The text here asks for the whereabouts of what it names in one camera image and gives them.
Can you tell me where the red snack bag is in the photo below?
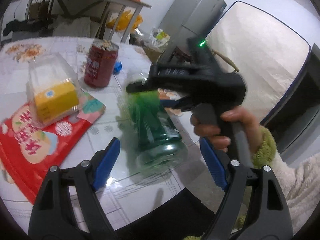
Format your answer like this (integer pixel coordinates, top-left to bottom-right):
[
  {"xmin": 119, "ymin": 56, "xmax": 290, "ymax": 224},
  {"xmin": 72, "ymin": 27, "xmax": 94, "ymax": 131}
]
[{"xmin": 1, "ymin": 93, "xmax": 106, "ymax": 203}]

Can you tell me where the grey refrigerator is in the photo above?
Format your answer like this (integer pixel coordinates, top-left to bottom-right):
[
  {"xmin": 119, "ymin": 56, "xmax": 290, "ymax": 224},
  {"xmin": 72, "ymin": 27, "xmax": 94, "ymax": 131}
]
[{"xmin": 159, "ymin": 0, "xmax": 227, "ymax": 61}]

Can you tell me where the red milk drink can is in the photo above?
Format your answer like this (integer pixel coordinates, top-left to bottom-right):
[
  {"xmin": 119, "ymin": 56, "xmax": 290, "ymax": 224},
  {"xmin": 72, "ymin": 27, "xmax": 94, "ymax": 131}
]
[{"xmin": 84, "ymin": 40, "xmax": 119, "ymax": 88}]

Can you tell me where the orange plastic bag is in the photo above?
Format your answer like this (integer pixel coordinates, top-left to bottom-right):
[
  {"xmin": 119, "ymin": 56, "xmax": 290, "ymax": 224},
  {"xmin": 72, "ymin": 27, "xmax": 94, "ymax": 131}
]
[{"xmin": 106, "ymin": 10, "xmax": 143, "ymax": 33}]

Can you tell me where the wooden chair with dark seat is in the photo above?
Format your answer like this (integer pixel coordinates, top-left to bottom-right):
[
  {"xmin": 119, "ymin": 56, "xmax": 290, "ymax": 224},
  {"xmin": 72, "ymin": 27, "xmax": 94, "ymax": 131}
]
[{"xmin": 211, "ymin": 49, "xmax": 240, "ymax": 73}]

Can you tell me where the black garment under shelf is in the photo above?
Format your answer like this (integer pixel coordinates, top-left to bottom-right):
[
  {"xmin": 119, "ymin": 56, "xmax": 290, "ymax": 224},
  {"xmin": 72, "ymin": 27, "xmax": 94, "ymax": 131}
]
[{"xmin": 2, "ymin": 18, "xmax": 54, "ymax": 36}]

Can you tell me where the grey metal frame shelf table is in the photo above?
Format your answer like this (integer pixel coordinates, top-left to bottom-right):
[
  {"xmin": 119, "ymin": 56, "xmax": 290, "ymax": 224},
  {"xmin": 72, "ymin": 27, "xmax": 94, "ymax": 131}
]
[{"xmin": 13, "ymin": 0, "xmax": 151, "ymax": 43}]

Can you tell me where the green plastic bottle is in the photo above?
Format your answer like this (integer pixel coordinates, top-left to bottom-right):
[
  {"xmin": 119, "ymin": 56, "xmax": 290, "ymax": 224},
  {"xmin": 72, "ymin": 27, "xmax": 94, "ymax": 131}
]
[{"xmin": 117, "ymin": 71, "xmax": 189, "ymax": 176}]

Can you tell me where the yellow and white medicine box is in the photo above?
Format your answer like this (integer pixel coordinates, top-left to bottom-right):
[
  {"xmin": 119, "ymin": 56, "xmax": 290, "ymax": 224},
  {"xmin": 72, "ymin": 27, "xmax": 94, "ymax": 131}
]
[{"xmin": 34, "ymin": 81, "xmax": 80, "ymax": 125}]

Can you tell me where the white plastic bags pile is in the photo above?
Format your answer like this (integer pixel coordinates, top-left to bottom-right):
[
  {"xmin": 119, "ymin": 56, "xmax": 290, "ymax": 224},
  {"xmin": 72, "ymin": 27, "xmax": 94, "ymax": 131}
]
[{"xmin": 133, "ymin": 28, "xmax": 171, "ymax": 48}]

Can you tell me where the small blue object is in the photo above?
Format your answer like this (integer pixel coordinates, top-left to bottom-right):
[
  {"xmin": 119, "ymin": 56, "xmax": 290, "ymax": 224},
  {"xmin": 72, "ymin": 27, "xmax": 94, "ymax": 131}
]
[{"xmin": 113, "ymin": 61, "xmax": 123, "ymax": 75}]

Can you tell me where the person's right hand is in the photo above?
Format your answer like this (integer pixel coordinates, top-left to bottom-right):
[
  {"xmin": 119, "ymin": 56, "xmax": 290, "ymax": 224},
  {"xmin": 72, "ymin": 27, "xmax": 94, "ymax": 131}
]
[{"xmin": 190, "ymin": 106, "xmax": 263, "ymax": 155}]

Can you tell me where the white padded mattress panel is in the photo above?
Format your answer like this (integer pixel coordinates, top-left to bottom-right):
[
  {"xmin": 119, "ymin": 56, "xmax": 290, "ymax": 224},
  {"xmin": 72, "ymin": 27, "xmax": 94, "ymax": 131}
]
[{"xmin": 206, "ymin": 1, "xmax": 311, "ymax": 123}]

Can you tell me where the floral plastic tablecloth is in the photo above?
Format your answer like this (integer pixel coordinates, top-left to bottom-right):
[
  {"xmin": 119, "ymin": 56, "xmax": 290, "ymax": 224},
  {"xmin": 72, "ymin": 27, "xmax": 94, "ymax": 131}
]
[{"xmin": 0, "ymin": 36, "xmax": 201, "ymax": 233}]

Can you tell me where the white fluffy sleeve forearm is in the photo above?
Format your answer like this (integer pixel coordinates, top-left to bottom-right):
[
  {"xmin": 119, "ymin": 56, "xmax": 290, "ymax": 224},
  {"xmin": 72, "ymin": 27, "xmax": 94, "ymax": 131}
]
[{"xmin": 251, "ymin": 127, "xmax": 320, "ymax": 234}]

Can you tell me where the clear plastic food container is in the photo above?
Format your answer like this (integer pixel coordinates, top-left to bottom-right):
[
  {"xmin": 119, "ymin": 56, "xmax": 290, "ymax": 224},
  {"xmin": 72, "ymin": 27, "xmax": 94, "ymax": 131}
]
[{"xmin": 27, "ymin": 53, "xmax": 82, "ymax": 128}]

